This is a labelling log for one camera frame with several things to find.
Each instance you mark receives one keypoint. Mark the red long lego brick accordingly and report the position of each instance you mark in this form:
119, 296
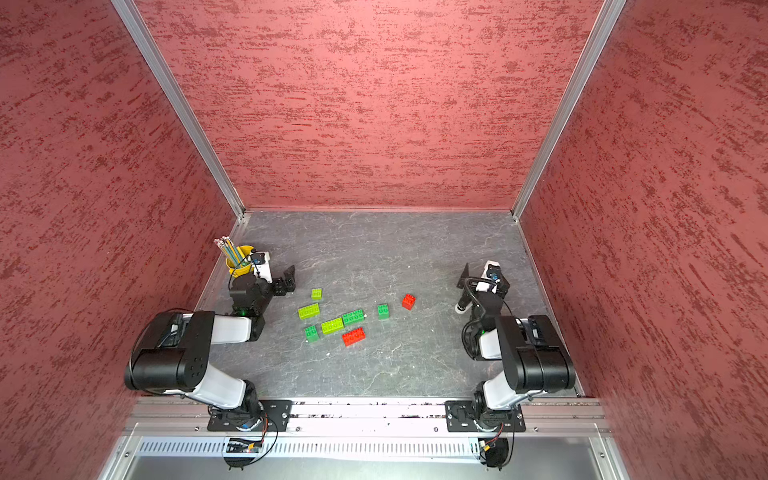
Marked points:
354, 336

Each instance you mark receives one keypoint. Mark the green square lego brick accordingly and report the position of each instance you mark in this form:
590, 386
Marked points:
383, 311
311, 334

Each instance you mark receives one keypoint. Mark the aluminium rail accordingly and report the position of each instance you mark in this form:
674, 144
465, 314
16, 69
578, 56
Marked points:
368, 417

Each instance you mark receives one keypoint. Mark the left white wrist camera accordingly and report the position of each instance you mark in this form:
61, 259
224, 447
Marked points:
260, 261

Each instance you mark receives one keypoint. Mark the lime long lego brick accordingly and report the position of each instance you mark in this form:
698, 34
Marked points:
309, 311

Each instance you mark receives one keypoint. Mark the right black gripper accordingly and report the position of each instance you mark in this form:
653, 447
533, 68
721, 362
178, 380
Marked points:
480, 285

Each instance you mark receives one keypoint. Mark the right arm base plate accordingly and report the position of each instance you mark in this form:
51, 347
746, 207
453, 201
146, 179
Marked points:
466, 416

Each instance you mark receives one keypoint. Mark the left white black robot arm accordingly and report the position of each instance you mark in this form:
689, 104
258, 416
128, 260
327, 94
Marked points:
171, 355

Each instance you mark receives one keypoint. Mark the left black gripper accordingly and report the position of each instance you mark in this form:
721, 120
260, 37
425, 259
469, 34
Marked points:
274, 285

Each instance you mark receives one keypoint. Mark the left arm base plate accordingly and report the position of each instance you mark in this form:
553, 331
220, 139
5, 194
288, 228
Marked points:
269, 413

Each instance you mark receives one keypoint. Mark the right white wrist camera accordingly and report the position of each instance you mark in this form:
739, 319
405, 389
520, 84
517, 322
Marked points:
492, 277

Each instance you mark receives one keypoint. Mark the dark green long lego brick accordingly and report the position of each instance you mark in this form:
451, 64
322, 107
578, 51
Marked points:
353, 317

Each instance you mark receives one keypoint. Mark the white perforated cable duct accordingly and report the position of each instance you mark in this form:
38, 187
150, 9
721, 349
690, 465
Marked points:
461, 449

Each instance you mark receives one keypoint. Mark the yellow pencil cup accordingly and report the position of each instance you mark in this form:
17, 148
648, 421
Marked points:
246, 267

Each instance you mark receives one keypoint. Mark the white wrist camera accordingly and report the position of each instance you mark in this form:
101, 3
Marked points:
492, 277
260, 261

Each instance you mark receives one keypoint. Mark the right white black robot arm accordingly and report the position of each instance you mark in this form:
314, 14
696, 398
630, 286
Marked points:
534, 360

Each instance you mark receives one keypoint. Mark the red square lego brick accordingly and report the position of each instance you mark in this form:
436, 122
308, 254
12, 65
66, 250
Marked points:
408, 301

